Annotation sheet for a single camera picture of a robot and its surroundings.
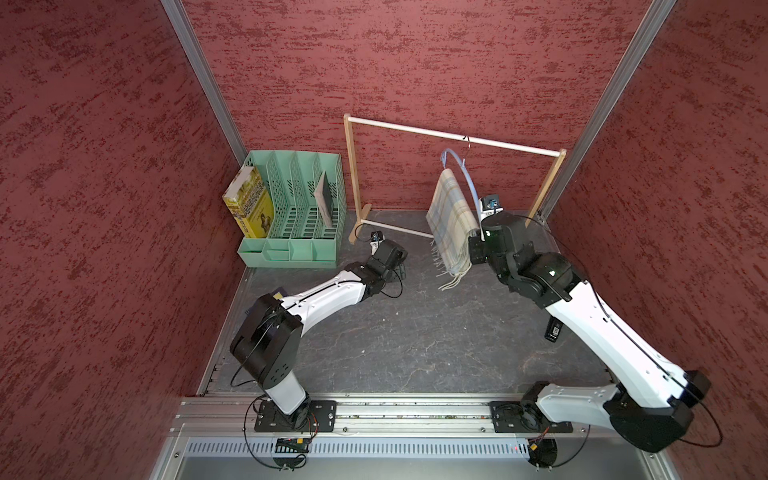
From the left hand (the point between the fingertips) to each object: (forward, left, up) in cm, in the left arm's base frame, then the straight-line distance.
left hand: (389, 270), depth 89 cm
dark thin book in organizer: (+27, +24, +5) cm, 36 cm away
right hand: (-4, -22, +22) cm, 31 cm away
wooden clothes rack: (+35, +12, -9) cm, 38 cm away
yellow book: (+20, +46, +9) cm, 51 cm away
